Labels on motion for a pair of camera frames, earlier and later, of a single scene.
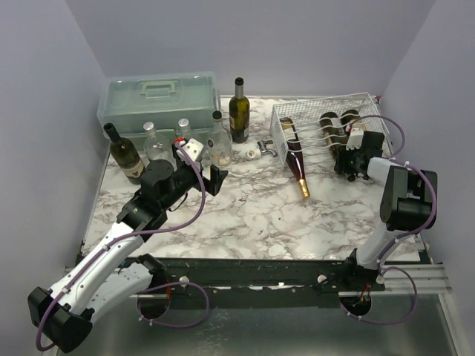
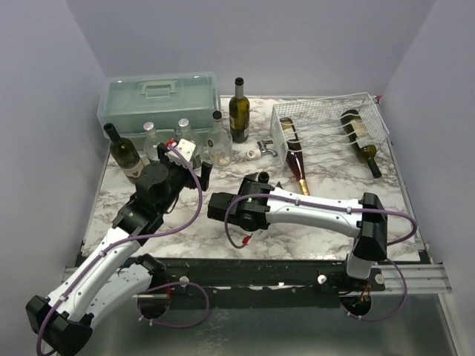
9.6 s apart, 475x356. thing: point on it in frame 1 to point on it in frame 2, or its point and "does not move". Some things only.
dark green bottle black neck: x=127 y=154 does not move
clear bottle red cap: x=157 y=147 does not move
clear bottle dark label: x=183 y=129 does not move
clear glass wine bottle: x=220 y=143 does not move
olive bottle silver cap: x=336 y=133 to x=263 y=177
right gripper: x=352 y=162 to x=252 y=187
